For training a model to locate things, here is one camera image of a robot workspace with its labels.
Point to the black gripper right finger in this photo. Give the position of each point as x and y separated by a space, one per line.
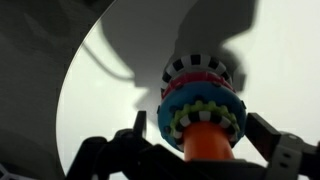
286 156

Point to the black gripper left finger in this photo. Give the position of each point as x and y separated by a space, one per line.
90 160

